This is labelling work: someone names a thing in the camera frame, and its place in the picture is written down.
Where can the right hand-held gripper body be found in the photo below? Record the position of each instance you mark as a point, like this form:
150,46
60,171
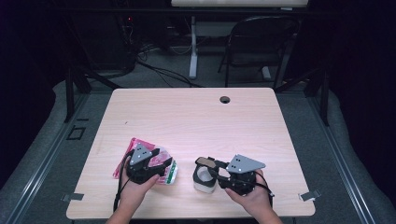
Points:
241,182

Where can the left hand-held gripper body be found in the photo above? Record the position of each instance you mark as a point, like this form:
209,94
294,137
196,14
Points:
140,169

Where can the clear container with black lid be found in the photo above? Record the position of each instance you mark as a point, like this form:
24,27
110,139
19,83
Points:
204,183

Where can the pink and white plastic bag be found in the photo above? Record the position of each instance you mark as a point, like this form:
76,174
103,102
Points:
140,147

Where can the person's right hand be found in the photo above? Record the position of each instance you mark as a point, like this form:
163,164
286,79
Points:
257,200

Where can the person's left hand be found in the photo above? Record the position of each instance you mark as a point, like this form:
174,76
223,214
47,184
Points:
132,196

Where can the grey tape piece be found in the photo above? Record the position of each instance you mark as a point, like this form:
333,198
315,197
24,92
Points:
74,196
309,195

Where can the black tape square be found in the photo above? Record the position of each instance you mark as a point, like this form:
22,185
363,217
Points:
68,137

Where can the black metal stand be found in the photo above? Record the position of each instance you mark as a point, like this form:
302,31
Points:
324,99
70,93

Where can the white desk with white legs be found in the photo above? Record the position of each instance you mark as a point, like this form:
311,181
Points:
193,56

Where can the black folding chair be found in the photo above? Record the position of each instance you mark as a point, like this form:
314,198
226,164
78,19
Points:
260,59

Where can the dark computer tower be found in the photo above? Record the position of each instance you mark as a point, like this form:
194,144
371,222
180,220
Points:
102,43

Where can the aluminium floor rail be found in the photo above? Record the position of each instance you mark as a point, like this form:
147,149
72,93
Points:
342,168
40,174

